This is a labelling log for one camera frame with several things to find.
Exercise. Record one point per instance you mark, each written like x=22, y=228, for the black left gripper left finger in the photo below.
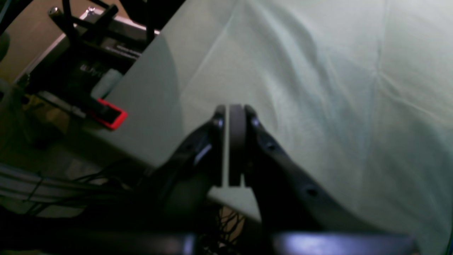
x=170, y=198

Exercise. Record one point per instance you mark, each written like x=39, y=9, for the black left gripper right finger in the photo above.
x=298, y=216

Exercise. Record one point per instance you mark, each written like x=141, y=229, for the red black clamp right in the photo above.
x=81, y=104

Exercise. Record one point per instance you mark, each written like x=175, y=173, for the green table cloth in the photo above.
x=357, y=92

